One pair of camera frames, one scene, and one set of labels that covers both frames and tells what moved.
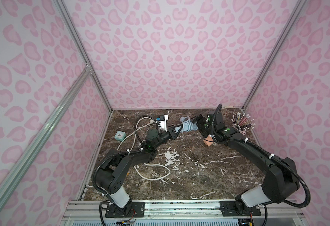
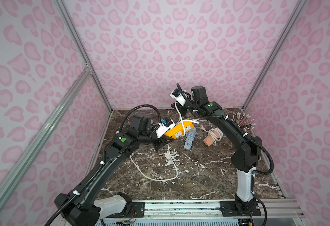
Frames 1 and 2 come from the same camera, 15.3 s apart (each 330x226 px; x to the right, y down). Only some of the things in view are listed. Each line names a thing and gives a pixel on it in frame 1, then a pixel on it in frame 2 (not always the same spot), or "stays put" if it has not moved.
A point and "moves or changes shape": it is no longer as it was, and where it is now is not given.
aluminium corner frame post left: [64, 14] stays put
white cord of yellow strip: [136, 132] moves or changes shape
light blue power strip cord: [187, 125] moves or changes shape
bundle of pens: [244, 122] stays put
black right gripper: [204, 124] -> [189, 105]
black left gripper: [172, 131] -> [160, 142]
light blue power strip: [187, 126] moves or changes shape
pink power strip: [208, 143] stays put
